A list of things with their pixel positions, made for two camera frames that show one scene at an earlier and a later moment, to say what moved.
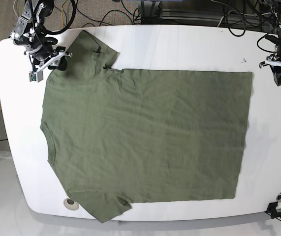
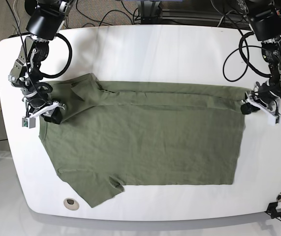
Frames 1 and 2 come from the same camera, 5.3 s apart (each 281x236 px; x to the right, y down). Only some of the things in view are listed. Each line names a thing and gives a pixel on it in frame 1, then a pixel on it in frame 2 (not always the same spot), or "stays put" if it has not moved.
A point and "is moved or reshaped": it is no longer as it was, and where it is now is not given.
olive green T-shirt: (117, 137) is moved or reshaped
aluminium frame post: (151, 12) stays put
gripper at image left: (43, 49) → (37, 96)
